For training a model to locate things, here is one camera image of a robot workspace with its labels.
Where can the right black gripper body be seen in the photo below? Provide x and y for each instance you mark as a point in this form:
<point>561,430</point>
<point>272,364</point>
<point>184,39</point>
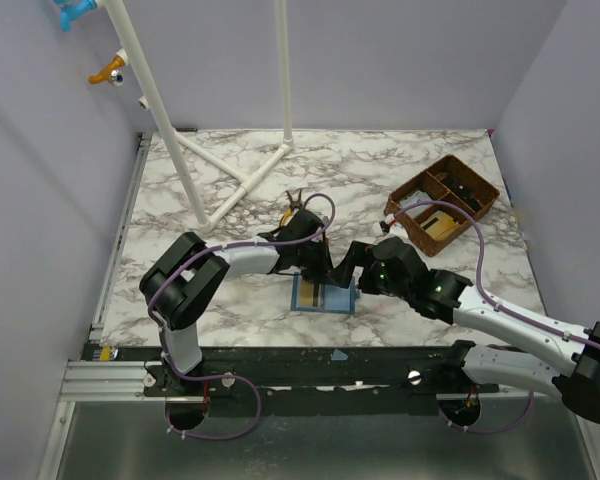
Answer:
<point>356,254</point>

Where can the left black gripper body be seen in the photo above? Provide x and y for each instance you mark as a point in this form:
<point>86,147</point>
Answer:
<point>313,260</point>

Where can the gold striped credit card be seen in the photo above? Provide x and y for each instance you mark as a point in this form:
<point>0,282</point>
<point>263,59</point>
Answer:
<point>310,295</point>

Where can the blue card holder wallet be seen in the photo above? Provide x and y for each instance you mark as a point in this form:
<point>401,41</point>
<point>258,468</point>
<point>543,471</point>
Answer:
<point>336,300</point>

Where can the gold VIP credit card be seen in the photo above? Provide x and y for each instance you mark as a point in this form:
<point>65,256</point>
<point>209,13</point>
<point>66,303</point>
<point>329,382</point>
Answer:
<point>439,225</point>

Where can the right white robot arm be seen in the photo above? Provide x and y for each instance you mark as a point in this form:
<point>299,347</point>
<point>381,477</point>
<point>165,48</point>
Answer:
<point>548,356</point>

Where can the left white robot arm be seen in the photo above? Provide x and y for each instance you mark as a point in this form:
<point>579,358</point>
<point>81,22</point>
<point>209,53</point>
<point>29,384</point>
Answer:
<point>183,281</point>

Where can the brown woven basket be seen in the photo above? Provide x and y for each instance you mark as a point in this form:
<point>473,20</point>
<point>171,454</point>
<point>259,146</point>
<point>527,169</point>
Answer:
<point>443,199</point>

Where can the white packets in basket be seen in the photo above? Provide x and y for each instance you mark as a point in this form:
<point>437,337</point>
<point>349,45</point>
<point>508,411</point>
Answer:
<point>414,198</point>

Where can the black item in basket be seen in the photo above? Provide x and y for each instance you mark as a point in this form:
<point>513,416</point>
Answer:
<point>460,190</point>

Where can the orange brass tap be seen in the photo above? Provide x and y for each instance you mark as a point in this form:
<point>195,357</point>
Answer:
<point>112,72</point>

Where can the yellow handled pliers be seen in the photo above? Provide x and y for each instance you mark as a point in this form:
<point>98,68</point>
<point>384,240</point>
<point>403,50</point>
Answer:
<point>294,203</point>

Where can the white PVC pipe frame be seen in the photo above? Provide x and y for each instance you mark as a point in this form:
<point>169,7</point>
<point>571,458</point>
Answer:
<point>207,65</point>

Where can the aluminium extrusion rail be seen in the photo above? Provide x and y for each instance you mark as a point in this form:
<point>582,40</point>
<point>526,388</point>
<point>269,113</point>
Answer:
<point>87,381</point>

